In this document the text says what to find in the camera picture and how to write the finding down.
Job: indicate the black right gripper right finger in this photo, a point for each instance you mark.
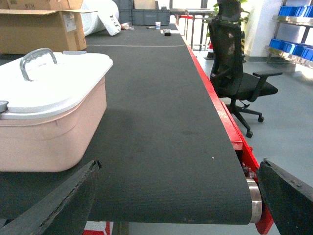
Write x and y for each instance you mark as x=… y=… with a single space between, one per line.
x=289 y=200

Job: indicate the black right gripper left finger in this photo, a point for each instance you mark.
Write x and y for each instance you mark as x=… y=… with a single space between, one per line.
x=64 y=211

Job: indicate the white box lid with handle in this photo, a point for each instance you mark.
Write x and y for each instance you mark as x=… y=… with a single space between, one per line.
x=52 y=88

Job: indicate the pink plastic storage box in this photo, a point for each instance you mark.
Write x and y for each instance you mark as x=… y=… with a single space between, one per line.
x=55 y=143

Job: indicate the brown cardboard box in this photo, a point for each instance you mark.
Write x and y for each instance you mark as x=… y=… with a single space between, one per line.
x=27 y=25

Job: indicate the red white traffic cone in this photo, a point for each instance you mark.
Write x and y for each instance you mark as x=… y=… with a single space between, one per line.
x=98 y=228

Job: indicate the steel conveyor roller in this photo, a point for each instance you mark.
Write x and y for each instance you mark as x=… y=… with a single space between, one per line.
x=256 y=200

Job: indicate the black conveyor belt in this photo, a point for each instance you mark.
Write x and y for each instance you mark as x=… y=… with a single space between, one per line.
x=164 y=152

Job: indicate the blue bins on shelf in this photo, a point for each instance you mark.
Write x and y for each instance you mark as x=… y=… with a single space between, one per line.
x=291 y=46

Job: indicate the steel shelf rack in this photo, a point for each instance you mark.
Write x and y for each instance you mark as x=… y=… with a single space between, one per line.
x=291 y=36

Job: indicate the white foam roll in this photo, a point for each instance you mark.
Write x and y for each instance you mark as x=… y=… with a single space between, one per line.
x=104 y=17

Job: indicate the grey plastic crate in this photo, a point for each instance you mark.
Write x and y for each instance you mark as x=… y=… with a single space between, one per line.
x=142 y=12

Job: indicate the white paper cup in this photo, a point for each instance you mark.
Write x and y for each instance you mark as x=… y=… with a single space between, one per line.
x=157 y=25

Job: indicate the red conveyor frame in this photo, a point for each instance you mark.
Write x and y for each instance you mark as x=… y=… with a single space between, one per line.
x=236 y=137

